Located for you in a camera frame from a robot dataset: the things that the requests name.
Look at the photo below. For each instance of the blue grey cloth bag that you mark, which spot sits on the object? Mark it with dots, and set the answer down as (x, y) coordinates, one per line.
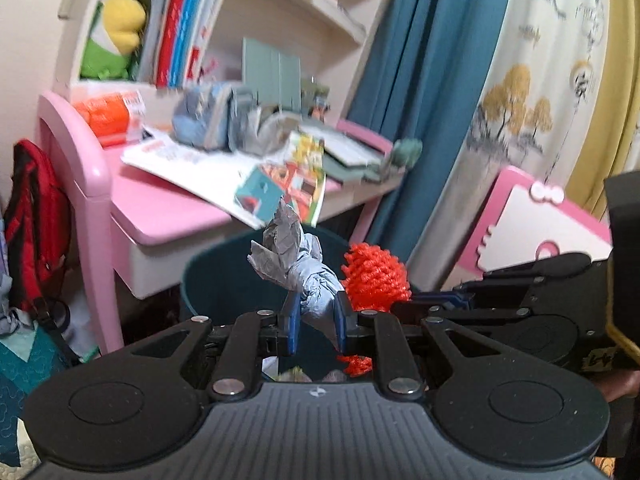
(205, 115)

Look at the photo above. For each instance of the row of upright books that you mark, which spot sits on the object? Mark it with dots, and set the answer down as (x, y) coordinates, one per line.
(212, 20)

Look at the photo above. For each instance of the yellow green plush toy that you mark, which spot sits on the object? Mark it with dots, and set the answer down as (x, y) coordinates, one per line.
(117, 25)

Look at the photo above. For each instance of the red black backpack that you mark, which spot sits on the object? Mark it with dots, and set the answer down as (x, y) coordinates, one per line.
(40, 220)

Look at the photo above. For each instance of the white tree print curtain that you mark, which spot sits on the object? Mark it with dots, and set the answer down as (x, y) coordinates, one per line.
(550, 60)

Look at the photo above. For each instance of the dark teal trash bin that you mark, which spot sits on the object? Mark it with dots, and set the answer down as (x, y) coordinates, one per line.
(220, 280)

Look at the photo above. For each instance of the grey document folder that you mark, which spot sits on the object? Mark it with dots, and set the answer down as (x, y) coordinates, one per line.
(152, 30)

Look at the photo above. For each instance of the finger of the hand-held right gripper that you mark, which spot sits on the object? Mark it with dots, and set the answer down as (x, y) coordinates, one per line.
(550, 267)
(480, 314)

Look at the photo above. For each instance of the orange white box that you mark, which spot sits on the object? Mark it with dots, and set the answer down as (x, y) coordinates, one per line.
(105, 115)

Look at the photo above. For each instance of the grey white paper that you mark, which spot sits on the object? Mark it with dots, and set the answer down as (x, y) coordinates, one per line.
(300, 270)

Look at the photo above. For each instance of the person's right forearm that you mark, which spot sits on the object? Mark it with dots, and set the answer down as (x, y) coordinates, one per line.
(620, 385)

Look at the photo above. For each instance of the blue curtain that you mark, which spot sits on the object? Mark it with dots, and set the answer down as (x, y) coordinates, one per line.
(425, 85)

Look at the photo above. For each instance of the grey-green folding board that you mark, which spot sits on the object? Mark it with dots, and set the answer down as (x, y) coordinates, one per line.
(272, 75)

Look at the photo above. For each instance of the blue book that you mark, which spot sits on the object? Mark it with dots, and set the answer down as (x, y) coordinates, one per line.
(190, 25)

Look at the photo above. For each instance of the orange knitted ball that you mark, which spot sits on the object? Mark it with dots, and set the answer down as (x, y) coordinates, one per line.
(375, 275)

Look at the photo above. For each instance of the pink white board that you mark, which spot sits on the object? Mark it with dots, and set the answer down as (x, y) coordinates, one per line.
(520, 230)

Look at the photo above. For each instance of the teal cream zigzag quilt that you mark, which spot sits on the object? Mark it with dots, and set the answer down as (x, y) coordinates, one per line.
(30, 375)

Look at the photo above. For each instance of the red book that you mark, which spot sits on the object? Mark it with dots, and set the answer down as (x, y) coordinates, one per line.
(172, 25)

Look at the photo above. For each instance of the grey notebook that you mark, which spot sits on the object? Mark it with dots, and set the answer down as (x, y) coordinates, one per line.
(350, 155)

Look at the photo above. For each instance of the pink desk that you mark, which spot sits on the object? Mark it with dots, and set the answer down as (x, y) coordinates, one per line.
(165, 210)

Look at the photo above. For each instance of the colourful picture book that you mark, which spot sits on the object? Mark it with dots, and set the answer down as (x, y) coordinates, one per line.
(295, 180)

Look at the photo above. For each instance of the grey-green soft toy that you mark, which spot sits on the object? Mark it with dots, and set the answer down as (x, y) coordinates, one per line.
(405, 155)

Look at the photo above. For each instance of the cream desk shelf hutch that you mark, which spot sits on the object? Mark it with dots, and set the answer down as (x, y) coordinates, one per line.
(280, 15)

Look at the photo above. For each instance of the white open booklet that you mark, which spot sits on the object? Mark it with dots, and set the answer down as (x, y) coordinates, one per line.
(200, 170)

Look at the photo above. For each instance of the grey crumpled cloth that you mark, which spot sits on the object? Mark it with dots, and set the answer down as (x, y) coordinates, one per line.
(270, 130)

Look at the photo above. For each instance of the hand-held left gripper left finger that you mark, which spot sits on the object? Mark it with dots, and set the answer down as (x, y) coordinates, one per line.
(292, 325)

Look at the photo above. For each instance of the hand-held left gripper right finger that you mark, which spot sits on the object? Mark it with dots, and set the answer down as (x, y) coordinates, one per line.
(341, 320)

